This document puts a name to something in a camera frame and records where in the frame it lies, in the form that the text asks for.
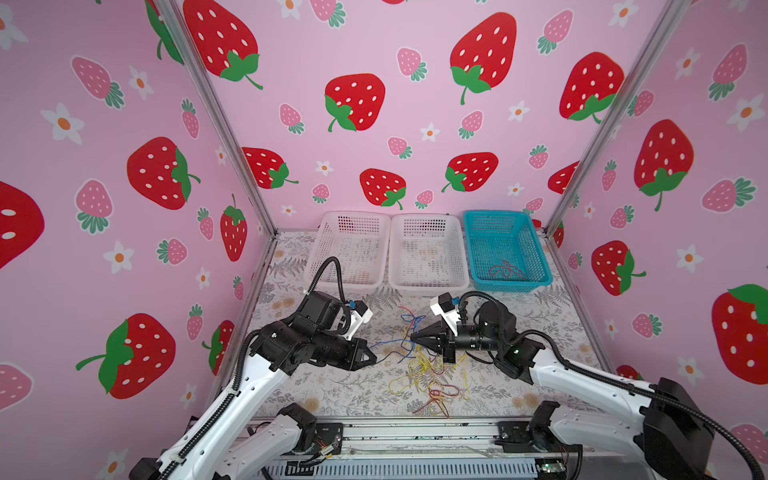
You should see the aluminium frame post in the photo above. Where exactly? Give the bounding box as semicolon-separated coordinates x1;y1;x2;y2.
544;0;691;240
157;1;277;238

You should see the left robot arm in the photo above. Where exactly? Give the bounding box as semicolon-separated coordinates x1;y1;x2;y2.
129;276;377;479

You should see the white plastic basket middle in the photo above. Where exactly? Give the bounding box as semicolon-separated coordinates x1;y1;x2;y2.
388;214;470;296

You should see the red cable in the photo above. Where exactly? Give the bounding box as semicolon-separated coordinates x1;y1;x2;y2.
488;259;529;282

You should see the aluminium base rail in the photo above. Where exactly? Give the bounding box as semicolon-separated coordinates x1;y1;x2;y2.
255;417;584;479

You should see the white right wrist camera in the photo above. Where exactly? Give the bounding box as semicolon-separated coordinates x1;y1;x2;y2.
430;292;460;334

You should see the white plastic basket left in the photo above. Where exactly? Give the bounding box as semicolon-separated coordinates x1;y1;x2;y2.
304;211;391;294

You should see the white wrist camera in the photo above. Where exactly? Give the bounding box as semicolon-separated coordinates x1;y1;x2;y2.
344;300;372;341
430;292;460;334

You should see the aluminium frame post right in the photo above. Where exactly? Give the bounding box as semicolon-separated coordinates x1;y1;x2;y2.
544;0;691;240

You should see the aluminium frame post left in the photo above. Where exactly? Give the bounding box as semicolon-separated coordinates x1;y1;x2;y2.
157;1;277;238

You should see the teal plastic basket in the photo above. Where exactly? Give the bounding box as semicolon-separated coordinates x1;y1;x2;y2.
463;210;553;293

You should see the white plastic basket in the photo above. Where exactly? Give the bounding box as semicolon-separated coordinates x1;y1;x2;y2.
304;211;391;294
388;214;470;296

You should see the red cables tangle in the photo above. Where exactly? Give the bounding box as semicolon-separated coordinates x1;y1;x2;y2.
398;307;472;420

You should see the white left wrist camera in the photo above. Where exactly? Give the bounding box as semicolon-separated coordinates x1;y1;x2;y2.
344;300;372;341

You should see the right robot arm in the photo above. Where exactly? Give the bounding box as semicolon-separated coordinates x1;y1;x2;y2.
410;291;766;479

